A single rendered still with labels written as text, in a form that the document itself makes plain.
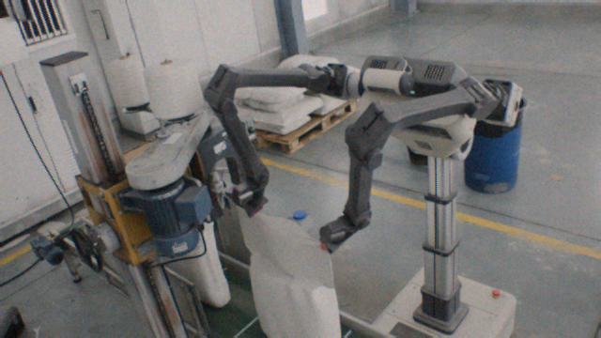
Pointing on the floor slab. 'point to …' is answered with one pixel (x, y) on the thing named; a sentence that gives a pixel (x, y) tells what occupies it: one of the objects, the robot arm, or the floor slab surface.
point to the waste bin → (495, 155)
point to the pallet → (304, 130)
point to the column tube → (135, 279)
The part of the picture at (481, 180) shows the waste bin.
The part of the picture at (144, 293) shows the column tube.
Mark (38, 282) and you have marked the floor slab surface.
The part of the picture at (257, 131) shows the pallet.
